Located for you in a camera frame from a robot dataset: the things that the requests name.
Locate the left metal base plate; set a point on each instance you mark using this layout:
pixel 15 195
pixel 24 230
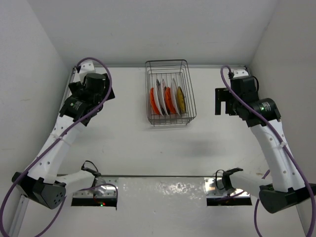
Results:
pixel 107 187

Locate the metal base plate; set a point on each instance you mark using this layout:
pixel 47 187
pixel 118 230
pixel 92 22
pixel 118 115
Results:
pixel 107 187
pixel 215 189

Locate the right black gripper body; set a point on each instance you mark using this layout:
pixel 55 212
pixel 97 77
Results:
pixel 233 105

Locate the white plate with red characters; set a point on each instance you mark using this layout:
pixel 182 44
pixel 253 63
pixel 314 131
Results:
pixel 156 97

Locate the yellow brown plate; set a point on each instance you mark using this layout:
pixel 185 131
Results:
pixel 181 100

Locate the white plate green pattern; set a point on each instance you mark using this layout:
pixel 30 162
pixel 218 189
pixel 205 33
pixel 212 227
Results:
pixel 174 96

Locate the orange plate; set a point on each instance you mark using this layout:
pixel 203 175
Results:
pixel 169 101
pixel 152 102

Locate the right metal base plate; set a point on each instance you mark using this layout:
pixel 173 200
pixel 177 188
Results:
pixel 215 189

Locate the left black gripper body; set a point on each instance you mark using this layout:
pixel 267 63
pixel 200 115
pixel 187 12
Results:
pixel 106 93

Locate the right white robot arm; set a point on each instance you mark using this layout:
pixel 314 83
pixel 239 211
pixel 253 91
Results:
pixel 286 187

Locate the white plate green rim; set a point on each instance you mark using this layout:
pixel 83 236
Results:
pixel 162 97

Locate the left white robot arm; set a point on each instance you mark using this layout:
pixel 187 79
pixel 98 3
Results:
pixel 41 182

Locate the wire dish rack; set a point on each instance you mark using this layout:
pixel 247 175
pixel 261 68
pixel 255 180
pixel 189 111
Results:
pixel 167 70

